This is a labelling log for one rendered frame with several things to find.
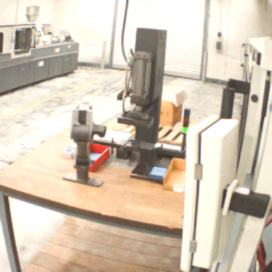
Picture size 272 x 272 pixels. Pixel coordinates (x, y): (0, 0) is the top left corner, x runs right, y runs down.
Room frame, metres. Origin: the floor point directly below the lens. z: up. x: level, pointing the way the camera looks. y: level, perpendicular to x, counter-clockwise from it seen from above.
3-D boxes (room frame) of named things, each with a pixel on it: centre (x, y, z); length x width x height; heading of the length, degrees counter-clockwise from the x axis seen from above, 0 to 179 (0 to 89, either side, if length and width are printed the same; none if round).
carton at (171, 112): (5.40, -0.40, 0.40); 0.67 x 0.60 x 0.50; 158
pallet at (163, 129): (5.11, -0.34, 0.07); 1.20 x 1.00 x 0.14; 160
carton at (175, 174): (1.62, -0.24, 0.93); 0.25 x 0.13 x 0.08; 166
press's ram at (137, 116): (1.95, -0.01, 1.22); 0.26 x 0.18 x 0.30; 166
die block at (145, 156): (1.88, -0.01, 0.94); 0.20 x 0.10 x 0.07; 76
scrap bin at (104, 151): (1.77, 0.23, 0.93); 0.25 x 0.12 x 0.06; 166
